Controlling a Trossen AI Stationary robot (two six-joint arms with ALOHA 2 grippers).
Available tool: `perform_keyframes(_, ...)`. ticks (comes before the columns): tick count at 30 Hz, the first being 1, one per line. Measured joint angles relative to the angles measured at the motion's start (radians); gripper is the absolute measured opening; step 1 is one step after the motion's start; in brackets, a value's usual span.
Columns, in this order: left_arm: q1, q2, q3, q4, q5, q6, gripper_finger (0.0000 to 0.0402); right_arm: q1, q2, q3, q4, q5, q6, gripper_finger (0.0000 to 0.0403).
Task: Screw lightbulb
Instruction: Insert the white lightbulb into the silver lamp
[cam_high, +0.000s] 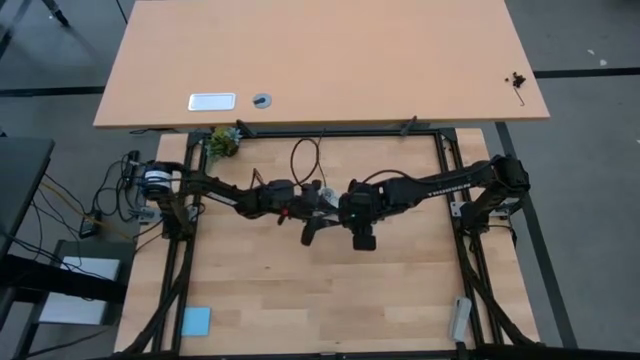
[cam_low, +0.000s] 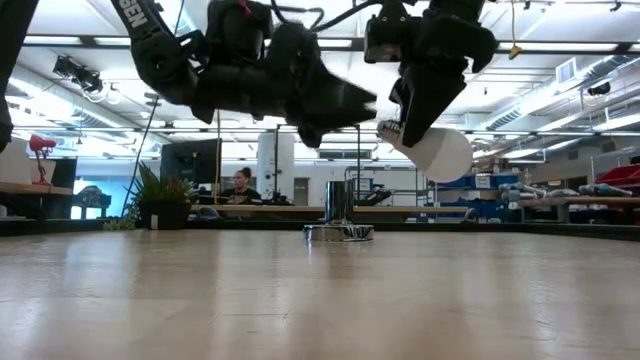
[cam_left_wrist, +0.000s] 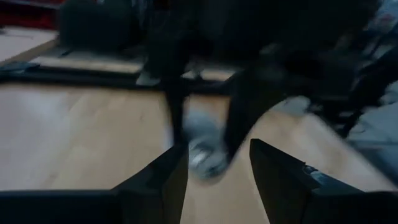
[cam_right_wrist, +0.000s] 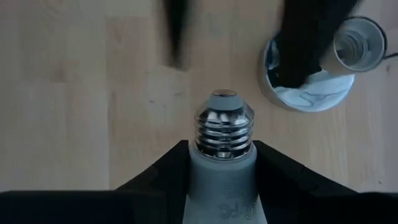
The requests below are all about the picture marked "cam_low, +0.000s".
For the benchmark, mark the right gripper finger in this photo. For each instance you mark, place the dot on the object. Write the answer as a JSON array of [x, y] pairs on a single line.
[[430, 100], [400, 100]]

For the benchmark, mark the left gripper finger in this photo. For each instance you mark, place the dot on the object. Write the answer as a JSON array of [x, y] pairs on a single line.
[[340, 92], [335, 117]]

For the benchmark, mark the white light bulb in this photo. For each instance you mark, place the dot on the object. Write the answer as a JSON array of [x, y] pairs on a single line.
[[440, 155]]

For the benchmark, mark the chrome lamp socket base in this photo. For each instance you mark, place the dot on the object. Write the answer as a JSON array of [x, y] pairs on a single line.
[[339, 200]]

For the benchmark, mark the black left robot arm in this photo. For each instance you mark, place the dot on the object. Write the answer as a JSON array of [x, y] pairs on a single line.
[[150, 45]]

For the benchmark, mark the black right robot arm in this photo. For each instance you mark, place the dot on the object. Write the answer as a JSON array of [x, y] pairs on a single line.
[[455, 5]]

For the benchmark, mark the yellow hanging plug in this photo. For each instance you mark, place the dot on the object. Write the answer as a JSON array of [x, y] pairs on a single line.
[[515, 51]]

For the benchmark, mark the red tag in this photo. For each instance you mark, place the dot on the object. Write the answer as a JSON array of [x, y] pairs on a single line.
[[244, 6]]

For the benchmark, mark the black monitor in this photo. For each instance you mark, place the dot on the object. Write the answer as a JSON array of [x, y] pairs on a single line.
[[190, 160]]

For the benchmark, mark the blue storage bin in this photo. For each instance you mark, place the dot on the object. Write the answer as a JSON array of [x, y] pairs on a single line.
[[470, 184], [505, 180]]

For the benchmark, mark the person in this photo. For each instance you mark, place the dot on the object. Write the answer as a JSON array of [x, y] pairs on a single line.
[[241, 186]]

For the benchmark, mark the beige desk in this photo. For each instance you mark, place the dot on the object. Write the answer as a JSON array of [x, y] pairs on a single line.
[[250, 208]]

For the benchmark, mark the ceiling air vent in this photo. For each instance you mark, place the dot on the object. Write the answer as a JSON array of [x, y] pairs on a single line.
[[566, 71]]

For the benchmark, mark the potted succulent plant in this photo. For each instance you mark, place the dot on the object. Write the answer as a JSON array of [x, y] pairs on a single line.
[[165, 215]]

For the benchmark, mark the black ceiling spotlight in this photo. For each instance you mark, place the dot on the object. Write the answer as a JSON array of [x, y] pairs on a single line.
[[82, 77]]

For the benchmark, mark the wooden workbench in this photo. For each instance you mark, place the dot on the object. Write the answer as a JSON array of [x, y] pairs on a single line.
[[575, 202]]

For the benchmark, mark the red storage bin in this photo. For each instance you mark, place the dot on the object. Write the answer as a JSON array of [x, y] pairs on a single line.
[[622, 176]]

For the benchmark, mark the red desk lamp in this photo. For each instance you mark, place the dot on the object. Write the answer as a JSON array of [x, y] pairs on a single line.
[[40, 144]]

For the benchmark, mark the wooden desk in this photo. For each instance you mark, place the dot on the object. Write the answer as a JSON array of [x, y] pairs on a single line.
[[30, 188]]

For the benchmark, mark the white box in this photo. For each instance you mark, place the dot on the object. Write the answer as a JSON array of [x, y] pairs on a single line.
[[15, 165]]

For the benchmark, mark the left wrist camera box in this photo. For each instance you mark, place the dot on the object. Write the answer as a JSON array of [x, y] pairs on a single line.
[[235, 30]]

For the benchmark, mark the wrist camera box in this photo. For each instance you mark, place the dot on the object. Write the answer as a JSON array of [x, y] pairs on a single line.
[[382, 37], [235, 30]]

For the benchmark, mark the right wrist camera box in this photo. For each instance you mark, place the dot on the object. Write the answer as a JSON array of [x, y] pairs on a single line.
[[382, 37]]

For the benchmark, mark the black aluminium frame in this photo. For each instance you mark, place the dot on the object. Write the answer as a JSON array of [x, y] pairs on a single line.
[[500, 227]]

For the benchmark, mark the black ceiling camera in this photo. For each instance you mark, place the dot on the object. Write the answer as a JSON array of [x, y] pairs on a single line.
[[599, 89]]

